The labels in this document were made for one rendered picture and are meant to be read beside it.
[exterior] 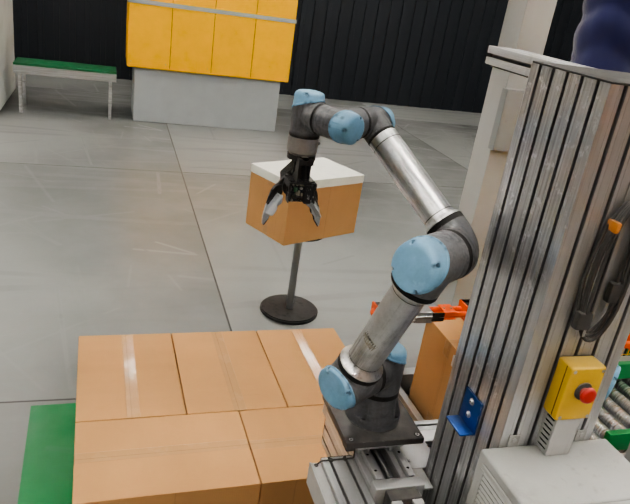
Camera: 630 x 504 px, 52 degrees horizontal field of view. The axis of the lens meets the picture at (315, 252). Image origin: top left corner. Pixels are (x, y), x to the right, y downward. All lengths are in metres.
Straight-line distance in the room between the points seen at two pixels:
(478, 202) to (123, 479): 2.17
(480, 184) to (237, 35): 6.29
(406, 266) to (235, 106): 8.21
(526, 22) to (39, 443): 2.97
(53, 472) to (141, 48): 6.82
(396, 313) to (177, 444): 1.22
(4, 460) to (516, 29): 3.04
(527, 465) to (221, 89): 8.31
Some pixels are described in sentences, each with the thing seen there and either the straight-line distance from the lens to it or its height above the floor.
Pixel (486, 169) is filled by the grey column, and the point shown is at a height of 1.36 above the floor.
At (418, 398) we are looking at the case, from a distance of 2.77.
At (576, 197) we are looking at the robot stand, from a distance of 1.32.
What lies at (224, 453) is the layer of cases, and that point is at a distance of 2.43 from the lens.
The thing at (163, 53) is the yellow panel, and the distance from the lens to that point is 9.21.
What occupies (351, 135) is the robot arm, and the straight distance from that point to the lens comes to 1.51.
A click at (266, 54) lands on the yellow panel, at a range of 9.40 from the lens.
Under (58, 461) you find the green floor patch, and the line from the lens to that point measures 3.24.
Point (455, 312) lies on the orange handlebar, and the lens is 2.41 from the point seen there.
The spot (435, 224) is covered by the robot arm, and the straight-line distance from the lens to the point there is 1.50.
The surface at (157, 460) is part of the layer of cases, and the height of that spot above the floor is 0.54.
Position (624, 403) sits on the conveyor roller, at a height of 0.54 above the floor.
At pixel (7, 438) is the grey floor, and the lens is 3.40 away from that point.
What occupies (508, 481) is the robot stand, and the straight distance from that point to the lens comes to 1.48.
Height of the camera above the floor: 2.12
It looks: 23 degrees down
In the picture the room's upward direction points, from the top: 9 degrees clockwise
